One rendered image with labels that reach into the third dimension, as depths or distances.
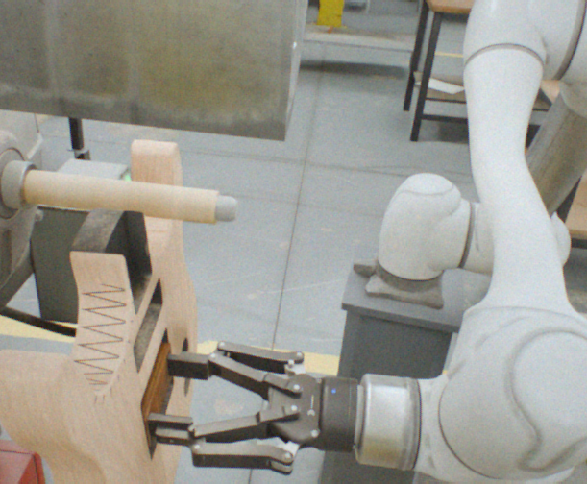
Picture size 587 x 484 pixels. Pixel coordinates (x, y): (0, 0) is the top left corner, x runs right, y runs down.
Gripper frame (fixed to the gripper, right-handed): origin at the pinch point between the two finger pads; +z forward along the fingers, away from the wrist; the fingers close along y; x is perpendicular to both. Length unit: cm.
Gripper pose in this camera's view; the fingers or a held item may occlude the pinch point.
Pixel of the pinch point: (162, 393)
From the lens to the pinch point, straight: 68.2
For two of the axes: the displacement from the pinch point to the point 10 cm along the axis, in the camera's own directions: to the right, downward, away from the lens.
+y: 1.0, -6.3, 7.7
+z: -9.9, -1.1, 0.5
